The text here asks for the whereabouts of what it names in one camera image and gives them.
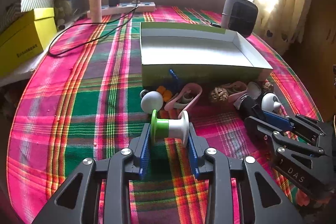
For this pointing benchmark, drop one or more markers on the walnut ball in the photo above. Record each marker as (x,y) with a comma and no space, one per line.
(268,87)
(218,95)

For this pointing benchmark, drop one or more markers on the walnut ball right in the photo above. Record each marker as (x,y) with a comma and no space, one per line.
(268,87)

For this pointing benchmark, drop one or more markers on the green white spool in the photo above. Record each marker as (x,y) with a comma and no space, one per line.
(169,128)

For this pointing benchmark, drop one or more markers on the white ball keychain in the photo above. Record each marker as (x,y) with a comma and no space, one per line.
(150,100)

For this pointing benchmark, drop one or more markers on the blue orange knitted toy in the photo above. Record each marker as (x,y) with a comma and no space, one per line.
(170,87)

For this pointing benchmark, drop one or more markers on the pink clip holder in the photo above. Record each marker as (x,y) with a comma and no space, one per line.
(185,100)

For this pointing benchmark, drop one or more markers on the yellow shoe box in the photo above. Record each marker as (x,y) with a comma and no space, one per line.
(27,37)

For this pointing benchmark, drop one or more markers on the green white cardboard box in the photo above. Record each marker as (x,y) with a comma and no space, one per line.
(197,53)

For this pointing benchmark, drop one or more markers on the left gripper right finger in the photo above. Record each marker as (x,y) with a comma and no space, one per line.
(196,147)

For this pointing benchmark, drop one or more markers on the pink white spoon toy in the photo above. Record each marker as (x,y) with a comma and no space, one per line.
(238,89)

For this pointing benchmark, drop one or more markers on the white panda toy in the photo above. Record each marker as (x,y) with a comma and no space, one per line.
(270,103)

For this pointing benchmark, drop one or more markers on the white power strip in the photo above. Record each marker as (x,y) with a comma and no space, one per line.
(123,8)

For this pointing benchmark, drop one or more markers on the plaid pink green cloth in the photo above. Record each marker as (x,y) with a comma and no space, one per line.
(87,104)

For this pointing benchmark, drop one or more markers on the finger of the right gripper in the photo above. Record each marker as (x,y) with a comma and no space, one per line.
(268,125)
(308,129)

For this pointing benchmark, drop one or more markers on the black rectangular device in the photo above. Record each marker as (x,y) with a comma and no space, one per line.
(248,107)

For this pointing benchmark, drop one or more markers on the striped green white box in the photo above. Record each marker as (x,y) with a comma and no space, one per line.
(19,8)

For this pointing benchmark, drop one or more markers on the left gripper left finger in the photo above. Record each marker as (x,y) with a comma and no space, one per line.
(141,154)

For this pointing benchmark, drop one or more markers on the small grey fan heater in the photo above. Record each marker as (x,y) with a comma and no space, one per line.
(239,16)

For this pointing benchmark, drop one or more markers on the walnut ball left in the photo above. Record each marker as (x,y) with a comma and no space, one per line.
(218,95)

